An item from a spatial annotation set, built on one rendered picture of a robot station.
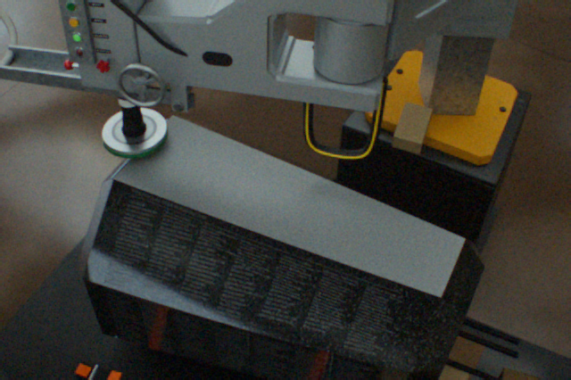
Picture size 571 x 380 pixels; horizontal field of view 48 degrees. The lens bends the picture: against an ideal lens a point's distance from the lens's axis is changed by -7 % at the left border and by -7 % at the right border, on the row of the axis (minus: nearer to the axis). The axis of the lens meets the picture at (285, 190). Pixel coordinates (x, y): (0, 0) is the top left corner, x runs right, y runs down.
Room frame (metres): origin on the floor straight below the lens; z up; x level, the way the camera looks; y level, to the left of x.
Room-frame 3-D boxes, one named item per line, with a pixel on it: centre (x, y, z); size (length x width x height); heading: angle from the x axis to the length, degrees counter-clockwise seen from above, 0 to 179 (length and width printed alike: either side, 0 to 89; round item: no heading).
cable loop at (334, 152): (1.50, -0.15, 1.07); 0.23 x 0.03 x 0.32; 80
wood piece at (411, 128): (1.78, -0.43, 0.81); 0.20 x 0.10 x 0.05; 161
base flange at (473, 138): (1.98, -0.59, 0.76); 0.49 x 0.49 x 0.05; 63
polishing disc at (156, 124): (1.61, 0.50, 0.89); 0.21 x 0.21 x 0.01
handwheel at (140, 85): (1.48, 0.40, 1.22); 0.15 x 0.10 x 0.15; 80
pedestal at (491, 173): (1.98, -0.59, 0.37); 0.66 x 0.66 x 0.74; 63
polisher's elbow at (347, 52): (1.50, -0.15, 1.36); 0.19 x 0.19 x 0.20
